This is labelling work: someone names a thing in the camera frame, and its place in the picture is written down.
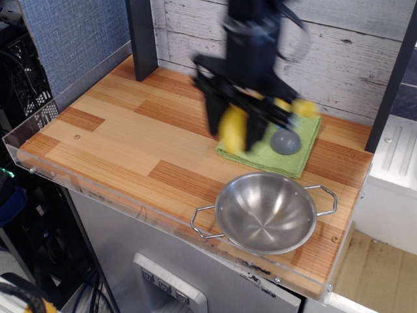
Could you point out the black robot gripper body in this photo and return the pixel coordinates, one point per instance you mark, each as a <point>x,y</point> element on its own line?
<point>246,73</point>

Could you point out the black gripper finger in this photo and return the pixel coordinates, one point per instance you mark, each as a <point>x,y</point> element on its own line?
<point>216,105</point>
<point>256,126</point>

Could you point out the yellow toy banana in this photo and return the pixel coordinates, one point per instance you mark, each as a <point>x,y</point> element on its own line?
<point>232,128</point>

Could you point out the blue and grey toy scoop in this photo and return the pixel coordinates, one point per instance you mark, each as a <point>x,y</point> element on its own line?
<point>285,142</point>

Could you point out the white plastic side unit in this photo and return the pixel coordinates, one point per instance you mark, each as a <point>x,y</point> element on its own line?
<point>386,207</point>

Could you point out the clear acrylic table guard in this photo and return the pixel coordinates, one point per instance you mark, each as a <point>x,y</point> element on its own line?
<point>142,152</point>

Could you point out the black perforated crate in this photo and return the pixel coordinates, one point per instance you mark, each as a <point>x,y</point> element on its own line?
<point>25,89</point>

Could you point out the grey dispenser panel with buttons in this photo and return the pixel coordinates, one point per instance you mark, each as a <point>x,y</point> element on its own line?
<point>164,291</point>

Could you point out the stainless steel bowl with handles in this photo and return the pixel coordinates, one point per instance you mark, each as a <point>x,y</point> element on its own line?
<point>268,213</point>

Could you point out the dark grey left post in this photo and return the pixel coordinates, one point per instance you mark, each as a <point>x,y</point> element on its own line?
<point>142,37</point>

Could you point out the dark grey post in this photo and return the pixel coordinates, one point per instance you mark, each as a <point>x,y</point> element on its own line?
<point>142,37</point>
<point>394,82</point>

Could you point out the dark grey right post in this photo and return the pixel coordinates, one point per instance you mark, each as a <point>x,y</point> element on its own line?
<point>394,82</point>

